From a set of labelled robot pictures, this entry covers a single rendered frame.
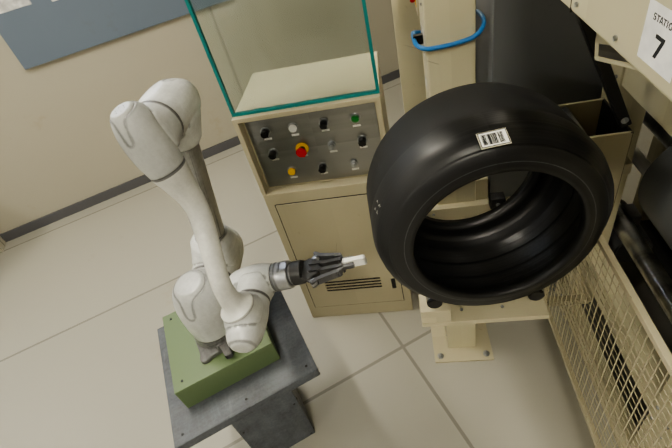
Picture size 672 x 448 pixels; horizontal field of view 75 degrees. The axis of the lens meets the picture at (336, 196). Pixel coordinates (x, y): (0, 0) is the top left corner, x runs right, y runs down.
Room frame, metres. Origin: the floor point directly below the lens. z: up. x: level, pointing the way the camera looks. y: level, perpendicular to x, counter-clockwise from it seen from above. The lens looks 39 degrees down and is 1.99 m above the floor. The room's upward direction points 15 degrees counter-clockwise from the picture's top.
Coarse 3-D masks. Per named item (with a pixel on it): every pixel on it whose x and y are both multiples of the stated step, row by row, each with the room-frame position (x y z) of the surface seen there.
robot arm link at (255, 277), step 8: (256, 264) 0.97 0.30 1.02; (264, 264) 0.96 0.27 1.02; (240, 272) 0.96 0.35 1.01; (248, 272) 0.94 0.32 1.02; (256, 272) 0.93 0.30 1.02; (264, 272) 0.93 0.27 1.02; (232, 280) 0.95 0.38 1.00; (240, 280) 0.92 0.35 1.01; (248, 280) 0.91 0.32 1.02; (256, 280) 0.90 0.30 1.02; (264, 280) 0.90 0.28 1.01; (240, 288) 0.90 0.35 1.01; (248, 288) 0.88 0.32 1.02; (256, 288) 0.88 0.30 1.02; (264, 288) 0.88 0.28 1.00; (272, 288) 0.89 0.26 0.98; (272, 296) 0.89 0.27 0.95
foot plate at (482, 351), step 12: (480, 324) 1.16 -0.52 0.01; (432, 336) 1.17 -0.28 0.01; (444, 336) 1.15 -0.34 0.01; (480, 336) 1.10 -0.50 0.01; (444, 348) 1.09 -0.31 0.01; (456, 348) 1.07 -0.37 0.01; (468, 348) 1.06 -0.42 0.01; (480, 348) 1.04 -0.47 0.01; (444, 360) 1.03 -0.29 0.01; (456, 360) 1.02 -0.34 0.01; (468, 360) 1.00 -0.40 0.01; (480, 360) 0.99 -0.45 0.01
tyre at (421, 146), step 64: (448, 128) 0.77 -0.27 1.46; (512, 128) 0.71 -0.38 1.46; (576, 128) 0.72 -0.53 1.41; (384, 192) 0.77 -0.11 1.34; (448, 192) 0.69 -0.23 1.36; (576, 192) 0.80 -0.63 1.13; (384, 256) 0.73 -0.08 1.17; (448, 256) 0.88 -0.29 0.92; (512, 256) 0.81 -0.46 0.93; (576, 256) 0.64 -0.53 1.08
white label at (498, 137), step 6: (486, 132) 0.72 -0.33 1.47; (492, 132) 0.71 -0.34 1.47; (498, 132) 0.71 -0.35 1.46; (504, 132) 0.70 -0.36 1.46; (480, 138) 0.71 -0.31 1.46; (486, 138) 0.70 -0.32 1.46; (492, 138) 0.70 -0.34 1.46; (498, 138) 0.69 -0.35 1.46; (504, 138) 0.69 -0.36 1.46; (480, 144) 0.69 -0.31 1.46; (486, 144) 0.69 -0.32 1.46; (492, 144) 0.69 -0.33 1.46; (498, 144) 0.68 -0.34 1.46; (504, 144) 0.68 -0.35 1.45
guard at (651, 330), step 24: (600, 240) 0.73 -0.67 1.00; (552, 288) 0.96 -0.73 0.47; (600, 288) 0.68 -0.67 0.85; (624, 288) 0.58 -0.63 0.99; (576, 336) 0.73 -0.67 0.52; (624, 336) 0.53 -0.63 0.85; (600, 360) 0.58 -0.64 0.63; (624, 360) 0.50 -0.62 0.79; (648, 360) 0.43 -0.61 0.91; (576, 384) 0.66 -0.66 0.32; (600, 384) 0.55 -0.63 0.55; (624, 384) 0.47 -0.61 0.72; (648, 384) 0.41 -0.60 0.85; (624, 408) 0.43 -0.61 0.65; (648, 408) 0.38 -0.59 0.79; (624, 432) 0.40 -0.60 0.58; (648, 432) 0.35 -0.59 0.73
